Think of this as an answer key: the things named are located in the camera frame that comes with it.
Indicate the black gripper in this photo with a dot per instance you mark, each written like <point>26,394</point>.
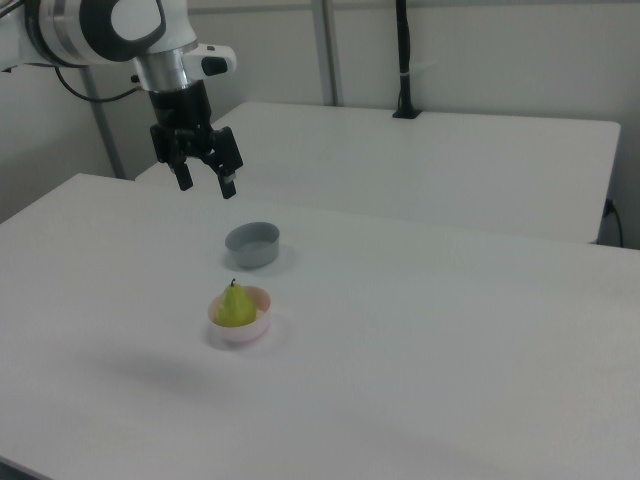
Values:
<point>180,110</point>

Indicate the green pear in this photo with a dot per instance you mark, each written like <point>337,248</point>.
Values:
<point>235,307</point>

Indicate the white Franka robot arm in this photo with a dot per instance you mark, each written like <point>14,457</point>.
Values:
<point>75,30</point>

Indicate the grey plastic bowl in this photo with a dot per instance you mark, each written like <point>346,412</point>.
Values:
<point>255,255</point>

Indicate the pink plastic bowl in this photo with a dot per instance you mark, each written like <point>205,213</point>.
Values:
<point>247,332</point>

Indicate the white side table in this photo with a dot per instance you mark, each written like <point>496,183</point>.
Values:
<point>400,165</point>

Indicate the grey partition frame post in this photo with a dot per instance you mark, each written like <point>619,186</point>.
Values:
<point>105,130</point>
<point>327,50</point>

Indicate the black camera stand pole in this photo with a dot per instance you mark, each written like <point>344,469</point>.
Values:
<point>404,60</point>

